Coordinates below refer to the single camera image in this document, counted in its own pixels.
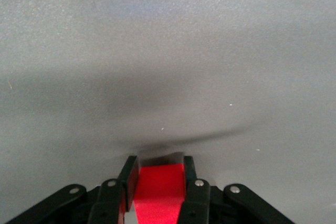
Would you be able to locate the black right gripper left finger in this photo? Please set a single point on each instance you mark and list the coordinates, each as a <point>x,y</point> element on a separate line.
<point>110,203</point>

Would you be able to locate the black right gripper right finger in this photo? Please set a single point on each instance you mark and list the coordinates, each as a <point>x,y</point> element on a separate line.
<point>199,203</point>

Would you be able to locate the small red cube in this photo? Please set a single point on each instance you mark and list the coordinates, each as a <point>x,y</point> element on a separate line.
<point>157,190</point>

